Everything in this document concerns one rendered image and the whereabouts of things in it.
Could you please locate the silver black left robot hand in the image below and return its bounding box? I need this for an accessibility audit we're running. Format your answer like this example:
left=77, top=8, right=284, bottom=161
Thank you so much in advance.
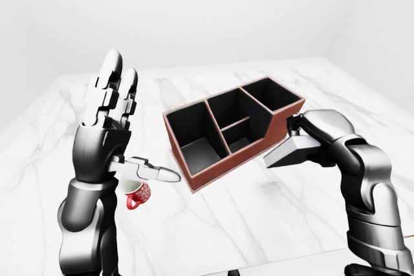
left=71, top=48, right=182, bottom=184

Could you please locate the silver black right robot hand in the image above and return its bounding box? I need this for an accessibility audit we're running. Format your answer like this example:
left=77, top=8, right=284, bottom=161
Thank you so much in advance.
left=263, top=109, right=357, bottom=170

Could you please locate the red-brown desk caddy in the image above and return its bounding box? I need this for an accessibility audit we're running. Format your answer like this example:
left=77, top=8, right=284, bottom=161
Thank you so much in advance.
left=162, top=76, right=307, bottom=195

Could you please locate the red and white mug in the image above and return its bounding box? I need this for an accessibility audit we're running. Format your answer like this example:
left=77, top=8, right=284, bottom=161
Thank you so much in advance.
left=116, top=176, right=153, bottom=211

